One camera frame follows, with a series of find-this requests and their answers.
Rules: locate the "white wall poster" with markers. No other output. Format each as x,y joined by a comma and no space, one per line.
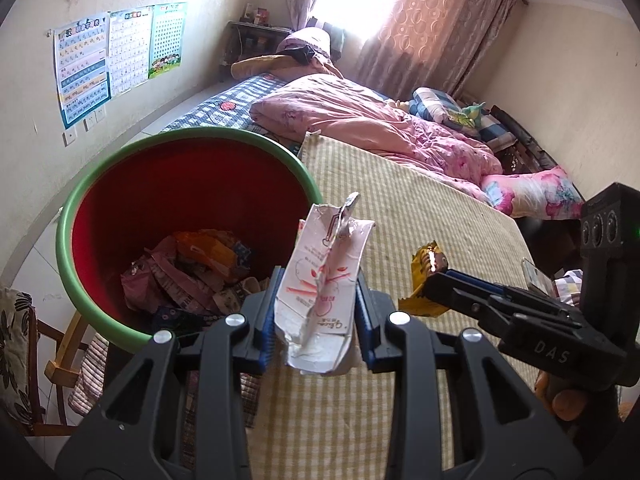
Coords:
130,50

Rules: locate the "dark clothes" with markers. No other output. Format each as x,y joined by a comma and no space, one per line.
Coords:
302,52

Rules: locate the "green plush toy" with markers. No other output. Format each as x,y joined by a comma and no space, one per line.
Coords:
472,109

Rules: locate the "red basin with green rim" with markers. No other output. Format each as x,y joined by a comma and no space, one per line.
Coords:
175,185

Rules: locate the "white pink wrapper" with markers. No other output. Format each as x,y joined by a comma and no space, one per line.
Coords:
320,280

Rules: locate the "brown plaid cloth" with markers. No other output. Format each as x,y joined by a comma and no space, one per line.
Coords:
567,285

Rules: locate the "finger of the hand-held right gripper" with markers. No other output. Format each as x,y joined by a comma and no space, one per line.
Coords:
450,295
475,280

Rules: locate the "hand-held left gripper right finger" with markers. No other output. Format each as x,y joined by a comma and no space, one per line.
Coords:
367,340

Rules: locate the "yellow green book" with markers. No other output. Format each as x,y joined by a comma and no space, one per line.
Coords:
457,119

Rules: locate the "grey patterned paper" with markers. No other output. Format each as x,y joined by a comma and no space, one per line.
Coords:
235,292

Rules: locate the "blue snack wrapper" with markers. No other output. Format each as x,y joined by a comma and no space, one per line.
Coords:
242,255

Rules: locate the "dark wooden headboard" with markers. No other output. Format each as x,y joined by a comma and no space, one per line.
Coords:
525,145

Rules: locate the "orange plastic bag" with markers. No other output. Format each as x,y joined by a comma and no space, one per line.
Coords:
205,250

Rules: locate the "yellow snack wrapper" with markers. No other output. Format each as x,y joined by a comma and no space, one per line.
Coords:
425,262

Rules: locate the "blue framed wall poster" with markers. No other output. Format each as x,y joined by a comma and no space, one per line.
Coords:
82,70

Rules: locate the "checkered pillow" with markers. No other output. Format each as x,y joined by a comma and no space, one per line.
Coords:
430,100

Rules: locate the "rolled pink quilt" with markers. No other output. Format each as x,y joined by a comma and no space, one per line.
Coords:
310,40

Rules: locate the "blue plaid pillow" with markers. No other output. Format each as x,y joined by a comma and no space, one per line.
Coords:
492,130

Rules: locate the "wooden chair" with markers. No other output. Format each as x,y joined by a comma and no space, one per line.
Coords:
67,347

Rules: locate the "black white floral cushion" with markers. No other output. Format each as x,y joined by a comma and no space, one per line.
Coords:
15,340

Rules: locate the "green wall poster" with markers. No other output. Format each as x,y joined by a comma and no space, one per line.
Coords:
167,40

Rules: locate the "blue plaid bed sheet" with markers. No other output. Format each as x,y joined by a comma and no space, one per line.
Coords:
220,105

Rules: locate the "small red box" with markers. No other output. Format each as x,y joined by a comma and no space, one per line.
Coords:
260,14

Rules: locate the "pink floral pillow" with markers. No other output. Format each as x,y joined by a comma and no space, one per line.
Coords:
530,192

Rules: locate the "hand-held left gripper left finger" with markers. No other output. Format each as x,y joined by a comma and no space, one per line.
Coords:
266,335

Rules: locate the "tan blanket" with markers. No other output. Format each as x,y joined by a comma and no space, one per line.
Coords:
260,64

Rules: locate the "dark bedside table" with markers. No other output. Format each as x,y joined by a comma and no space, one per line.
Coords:
260,27

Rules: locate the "white wall socket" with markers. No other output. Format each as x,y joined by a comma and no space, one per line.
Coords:
94,120
70,137

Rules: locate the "white doll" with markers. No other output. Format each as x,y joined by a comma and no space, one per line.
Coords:
397,105

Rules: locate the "large pink food bag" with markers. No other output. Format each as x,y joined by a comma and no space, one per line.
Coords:
165,275

